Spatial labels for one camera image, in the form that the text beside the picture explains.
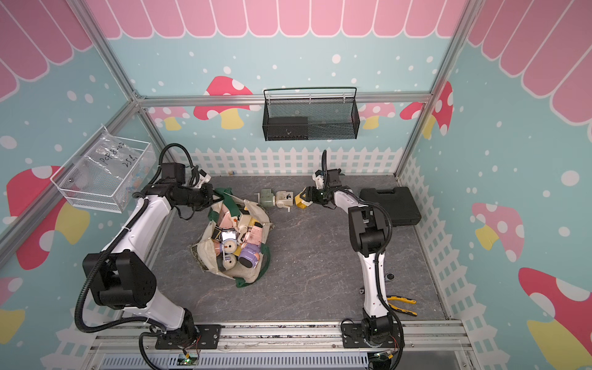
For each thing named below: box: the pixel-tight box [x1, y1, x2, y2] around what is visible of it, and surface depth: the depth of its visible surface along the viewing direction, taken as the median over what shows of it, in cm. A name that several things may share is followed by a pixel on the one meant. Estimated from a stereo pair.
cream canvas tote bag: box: [191, 187, 271, 286], surface depth 85 cm
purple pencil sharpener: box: [238, 243, 261, 269], surface depth 83 cm
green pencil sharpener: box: [260, 188, 274, 208], surface depth 108 cm
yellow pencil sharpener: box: [294, 193, 308, 209], surface depth 108 cm
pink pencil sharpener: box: [245, 225, 263, 246], surface depth 88 cm
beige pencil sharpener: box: [275, 190, 294, 212], surface depth 108 cm
